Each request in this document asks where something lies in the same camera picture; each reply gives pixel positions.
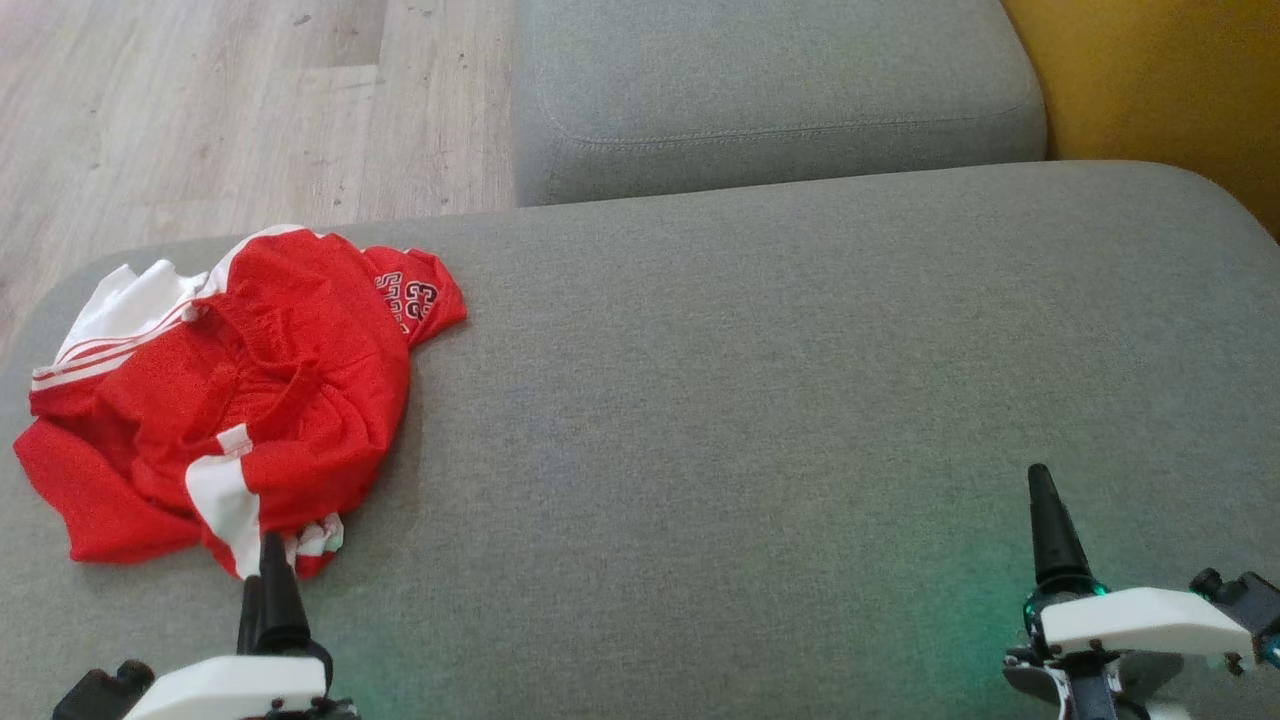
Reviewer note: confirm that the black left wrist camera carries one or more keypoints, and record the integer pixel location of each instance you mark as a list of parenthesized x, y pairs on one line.
[(95, 695)]

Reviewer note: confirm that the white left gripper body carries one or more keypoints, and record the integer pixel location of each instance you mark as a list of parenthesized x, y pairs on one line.
[(230, 690)]

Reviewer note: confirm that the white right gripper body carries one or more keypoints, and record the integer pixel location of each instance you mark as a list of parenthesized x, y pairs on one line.
[(1140, 620)]

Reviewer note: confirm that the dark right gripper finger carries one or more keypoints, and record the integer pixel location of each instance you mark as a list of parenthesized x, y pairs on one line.
[(1052, 540)]

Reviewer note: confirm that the small grey sofa cushion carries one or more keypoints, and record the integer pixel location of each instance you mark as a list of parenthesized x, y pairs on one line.
[(770, 90)]

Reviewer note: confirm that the red shorts with white band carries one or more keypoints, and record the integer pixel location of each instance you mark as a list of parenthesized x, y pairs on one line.
[(225, 500)]

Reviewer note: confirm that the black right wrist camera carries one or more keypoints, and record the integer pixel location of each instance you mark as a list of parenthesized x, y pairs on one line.
[(1250, 600)]

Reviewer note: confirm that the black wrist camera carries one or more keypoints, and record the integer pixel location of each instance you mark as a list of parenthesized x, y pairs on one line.
[(95, 695), (1250, 600)]

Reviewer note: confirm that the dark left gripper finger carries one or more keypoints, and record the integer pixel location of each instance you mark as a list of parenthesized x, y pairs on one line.
[(280, 600), (249, 620)]

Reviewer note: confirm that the large grey sofa seat cushion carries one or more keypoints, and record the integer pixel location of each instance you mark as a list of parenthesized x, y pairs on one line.
[(750, 400)]

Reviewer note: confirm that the red jersey with white sleeves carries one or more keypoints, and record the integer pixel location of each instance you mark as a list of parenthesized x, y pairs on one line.
[(120, 310)]

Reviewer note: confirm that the yellow upholstered furniture panel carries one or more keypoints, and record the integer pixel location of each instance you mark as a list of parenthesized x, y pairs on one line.
[(1170, 80)]

